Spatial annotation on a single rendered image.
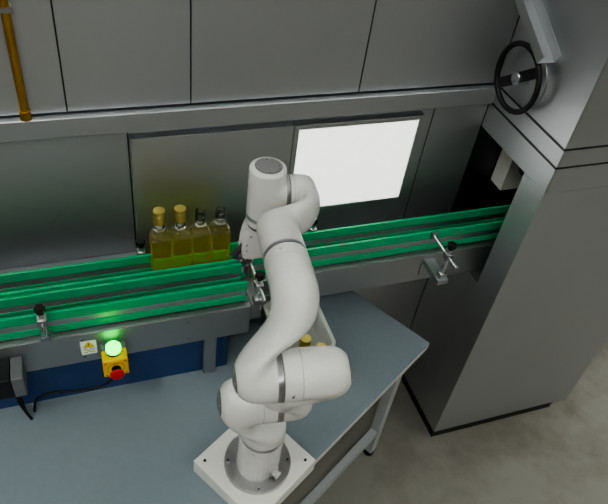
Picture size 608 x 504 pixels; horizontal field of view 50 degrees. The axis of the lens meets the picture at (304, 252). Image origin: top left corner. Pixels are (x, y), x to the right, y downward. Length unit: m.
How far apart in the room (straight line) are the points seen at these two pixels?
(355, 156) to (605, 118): 0.72
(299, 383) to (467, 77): 1.26
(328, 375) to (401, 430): 1.87
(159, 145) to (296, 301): 0.85
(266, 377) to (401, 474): 1.83
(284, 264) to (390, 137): 1.00
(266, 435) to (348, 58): 1.05
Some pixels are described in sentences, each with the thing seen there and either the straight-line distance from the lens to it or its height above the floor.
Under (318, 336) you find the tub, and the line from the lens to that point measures 2.07.
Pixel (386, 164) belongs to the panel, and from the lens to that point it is 2.18.
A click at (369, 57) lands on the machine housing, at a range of 1.96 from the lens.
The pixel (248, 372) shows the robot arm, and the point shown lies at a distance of 1.19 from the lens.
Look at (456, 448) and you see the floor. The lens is 3.11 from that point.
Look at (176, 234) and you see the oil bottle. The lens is 1.90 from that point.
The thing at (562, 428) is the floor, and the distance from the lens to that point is 3.38.
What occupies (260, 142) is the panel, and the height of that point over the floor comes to 1.44.
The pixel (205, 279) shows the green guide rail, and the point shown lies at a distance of 2.00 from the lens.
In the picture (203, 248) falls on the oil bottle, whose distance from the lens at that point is 1.95.
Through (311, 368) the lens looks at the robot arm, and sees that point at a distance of 1.21.
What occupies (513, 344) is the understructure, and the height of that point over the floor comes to 0.65.
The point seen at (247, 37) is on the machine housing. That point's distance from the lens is 1.80.
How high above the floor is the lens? 2.52
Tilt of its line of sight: 43 degrees down
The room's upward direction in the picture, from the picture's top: 9 degrees clockwise
